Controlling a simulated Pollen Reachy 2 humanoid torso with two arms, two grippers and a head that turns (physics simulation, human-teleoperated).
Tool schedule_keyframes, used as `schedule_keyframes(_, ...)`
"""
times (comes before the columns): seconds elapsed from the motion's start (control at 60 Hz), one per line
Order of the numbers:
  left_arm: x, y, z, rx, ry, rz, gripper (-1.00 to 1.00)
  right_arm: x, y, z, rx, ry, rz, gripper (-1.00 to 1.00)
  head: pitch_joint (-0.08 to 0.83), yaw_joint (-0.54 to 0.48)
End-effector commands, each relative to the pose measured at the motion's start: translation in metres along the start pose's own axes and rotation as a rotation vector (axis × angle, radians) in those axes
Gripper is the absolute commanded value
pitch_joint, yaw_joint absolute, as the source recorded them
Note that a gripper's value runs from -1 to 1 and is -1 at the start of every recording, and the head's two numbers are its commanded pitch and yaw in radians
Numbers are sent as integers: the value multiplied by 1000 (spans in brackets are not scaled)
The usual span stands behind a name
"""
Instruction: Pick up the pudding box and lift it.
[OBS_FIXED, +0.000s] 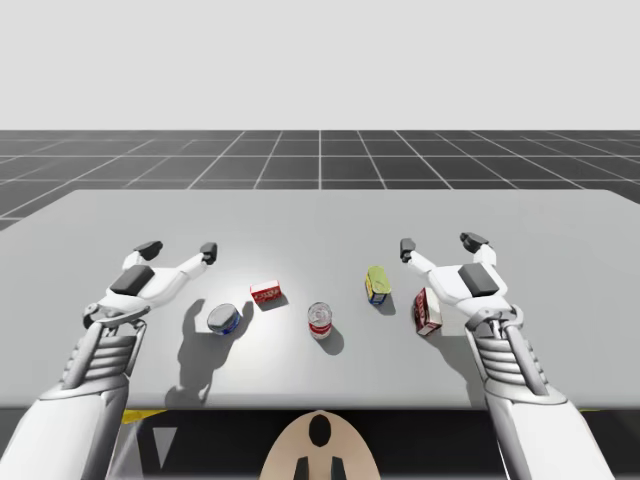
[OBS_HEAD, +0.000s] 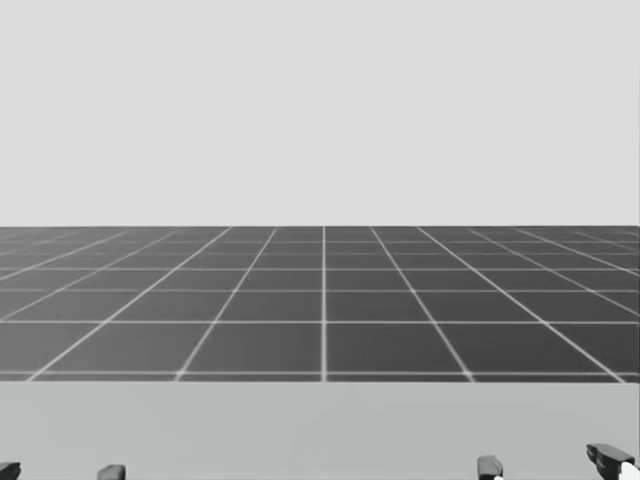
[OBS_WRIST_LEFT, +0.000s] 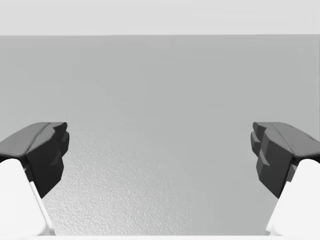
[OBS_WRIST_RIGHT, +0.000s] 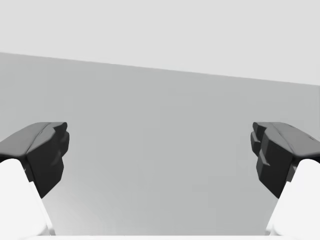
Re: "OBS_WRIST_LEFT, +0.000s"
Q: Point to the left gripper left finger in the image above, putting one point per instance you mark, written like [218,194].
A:
[42,155]

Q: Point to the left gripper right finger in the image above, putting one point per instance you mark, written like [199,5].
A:
[275,155]

